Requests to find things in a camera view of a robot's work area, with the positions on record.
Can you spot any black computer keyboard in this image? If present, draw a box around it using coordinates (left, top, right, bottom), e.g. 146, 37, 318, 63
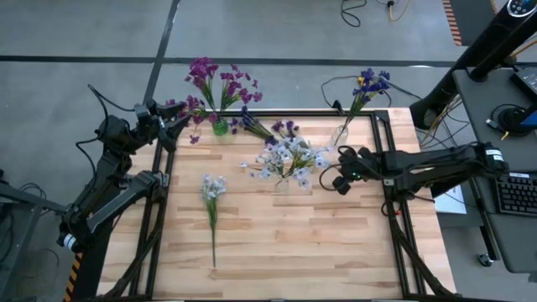
494, 174, 537, 217

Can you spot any black floor cable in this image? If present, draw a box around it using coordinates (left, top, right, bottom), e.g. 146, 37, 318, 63
321, 75, 425, 111
339, 0, 368, 29

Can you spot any ribbed clear glass vase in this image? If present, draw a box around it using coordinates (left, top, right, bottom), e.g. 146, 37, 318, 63
330, 124, 350, 148

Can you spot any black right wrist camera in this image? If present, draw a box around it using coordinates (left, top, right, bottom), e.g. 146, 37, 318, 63
332, 175, 352, 196

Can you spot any yellow floor cable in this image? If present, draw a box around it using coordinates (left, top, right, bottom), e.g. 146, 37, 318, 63
385, 0, 412, 23

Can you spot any white artificial flower bunch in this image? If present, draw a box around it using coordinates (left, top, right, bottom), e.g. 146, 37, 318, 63
201, 174, 227, 268
239, 134, 332, 190

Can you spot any black tower fan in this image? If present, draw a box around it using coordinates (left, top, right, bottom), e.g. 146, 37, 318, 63
409, 0, 537, 130

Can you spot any green glass vase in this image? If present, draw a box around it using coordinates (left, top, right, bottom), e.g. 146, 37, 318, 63
211, 117, 230, 138

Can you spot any hazard striped black base plate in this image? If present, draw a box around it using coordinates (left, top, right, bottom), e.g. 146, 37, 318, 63
62, 247, 123, 302

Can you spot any hazard striped floor mat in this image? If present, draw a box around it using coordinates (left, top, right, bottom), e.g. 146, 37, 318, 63
441, 0, 504, 47

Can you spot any grey office desk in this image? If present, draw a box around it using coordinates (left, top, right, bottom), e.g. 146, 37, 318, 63
451, 66, 537, 276

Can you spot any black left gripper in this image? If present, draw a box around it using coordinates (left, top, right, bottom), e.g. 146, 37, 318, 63
134, 100, 193, 143

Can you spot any yellow power plug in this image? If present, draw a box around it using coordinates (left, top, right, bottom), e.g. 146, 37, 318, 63
357, 75, 368, 108

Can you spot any floor cable bundle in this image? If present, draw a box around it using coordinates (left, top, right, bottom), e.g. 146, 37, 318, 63
419, 94, 471, 148

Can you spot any grey metal side table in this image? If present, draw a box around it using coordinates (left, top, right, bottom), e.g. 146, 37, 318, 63
0, 167, 70, 302

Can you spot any dark laptop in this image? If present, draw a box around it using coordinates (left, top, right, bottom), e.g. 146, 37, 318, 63
509, 66, 537, 100

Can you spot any black aluminium table frame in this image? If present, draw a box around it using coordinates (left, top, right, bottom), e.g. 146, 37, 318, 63
94, 107, 462, 302

